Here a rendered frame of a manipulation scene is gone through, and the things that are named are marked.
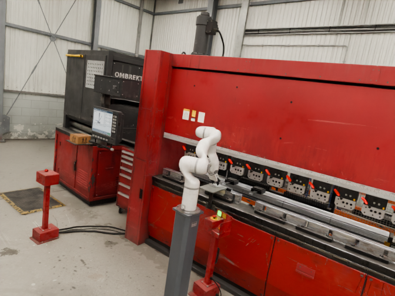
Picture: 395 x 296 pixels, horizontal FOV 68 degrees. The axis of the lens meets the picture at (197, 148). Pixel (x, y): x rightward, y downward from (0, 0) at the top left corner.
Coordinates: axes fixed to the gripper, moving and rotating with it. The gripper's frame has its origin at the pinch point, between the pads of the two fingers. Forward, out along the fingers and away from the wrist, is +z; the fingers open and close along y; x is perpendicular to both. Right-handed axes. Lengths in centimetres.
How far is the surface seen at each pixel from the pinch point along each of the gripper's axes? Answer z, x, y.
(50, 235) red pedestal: 24, 127, 156
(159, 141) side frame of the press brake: -22, -15, 84
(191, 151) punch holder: -15.5, -18.2, 40.0
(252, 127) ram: -46, -42, -28
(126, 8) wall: -31, -495, 646
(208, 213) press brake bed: 22.8, 23.3, -0.8
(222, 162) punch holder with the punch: -13.7, -17.3, -1.3
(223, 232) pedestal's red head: 10, 42, -33
